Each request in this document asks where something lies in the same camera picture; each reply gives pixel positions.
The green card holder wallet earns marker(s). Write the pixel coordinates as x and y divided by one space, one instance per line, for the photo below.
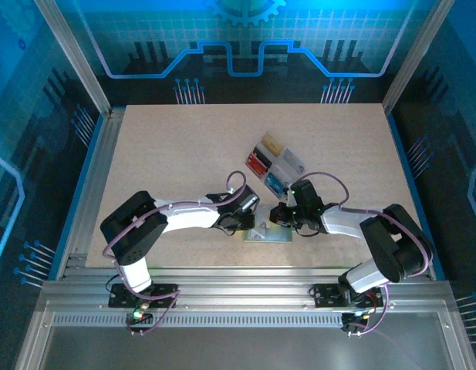
278 236

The clear acrylic card organizer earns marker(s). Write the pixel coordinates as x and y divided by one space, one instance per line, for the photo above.
285 173

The silver credit card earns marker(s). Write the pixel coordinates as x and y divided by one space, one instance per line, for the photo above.
293 160

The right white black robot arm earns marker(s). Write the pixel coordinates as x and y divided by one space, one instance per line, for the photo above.
395 239

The blue card pack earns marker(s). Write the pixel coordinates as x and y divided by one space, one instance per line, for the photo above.
275 184

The red credit card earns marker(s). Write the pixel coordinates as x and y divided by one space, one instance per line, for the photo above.
257 165

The black credit card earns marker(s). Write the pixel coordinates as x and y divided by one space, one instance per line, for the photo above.
262 154

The gold credit card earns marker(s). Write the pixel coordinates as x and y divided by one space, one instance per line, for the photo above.
271 144

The small LED connector board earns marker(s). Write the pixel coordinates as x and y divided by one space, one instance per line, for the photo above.
357 318
139 317

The blue table edge strip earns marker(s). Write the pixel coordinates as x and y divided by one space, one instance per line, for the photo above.
404 162
87 165

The aluminium table edge extrusion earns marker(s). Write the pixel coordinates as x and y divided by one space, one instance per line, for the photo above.
104 154

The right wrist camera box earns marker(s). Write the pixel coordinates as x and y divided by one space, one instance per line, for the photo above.
289 197

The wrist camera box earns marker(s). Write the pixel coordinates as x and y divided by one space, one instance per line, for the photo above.
251 202
289 197

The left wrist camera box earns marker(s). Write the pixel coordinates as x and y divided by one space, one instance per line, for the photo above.
251 202

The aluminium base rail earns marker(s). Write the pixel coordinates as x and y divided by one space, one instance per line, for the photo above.
241 289

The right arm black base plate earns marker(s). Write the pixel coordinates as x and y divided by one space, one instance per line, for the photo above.
326 297

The grey metal frame panel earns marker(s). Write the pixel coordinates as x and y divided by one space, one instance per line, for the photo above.
241 347

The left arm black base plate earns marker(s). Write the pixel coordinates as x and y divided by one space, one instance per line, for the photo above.
116 303

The aluminium frame post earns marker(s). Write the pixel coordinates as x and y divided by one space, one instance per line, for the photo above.
73 58
415 58

